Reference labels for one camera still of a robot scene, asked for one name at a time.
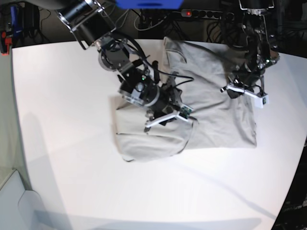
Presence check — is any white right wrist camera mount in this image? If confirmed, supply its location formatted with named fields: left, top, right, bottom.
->
left=143, top=71, right=194, bottom=132

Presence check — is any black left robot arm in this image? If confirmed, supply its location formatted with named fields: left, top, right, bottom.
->
left=226, top=0, right=279, bottom=99

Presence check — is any blue base camera housing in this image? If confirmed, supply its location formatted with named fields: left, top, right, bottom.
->
left=116, top=0, right=183, bottom=10

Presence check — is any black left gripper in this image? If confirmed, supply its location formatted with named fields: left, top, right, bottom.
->
left=228, top=70, right=264, bottom=96

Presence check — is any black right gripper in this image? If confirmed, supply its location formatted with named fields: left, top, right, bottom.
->
left=146, top=83, right=181, bottom=125

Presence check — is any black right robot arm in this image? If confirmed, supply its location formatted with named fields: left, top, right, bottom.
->
left=56, top=0, right=187, bottom=128

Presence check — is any beige t-shirt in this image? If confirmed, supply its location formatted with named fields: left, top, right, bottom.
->
left=115, top=37, right=257, bottom=161

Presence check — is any red black clamp tool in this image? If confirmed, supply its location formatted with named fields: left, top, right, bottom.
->
left=0, top=30, right=12, bottom=56

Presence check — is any black power strip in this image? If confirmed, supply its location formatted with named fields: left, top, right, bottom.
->
left=180, top=9, right=223, bottom=20

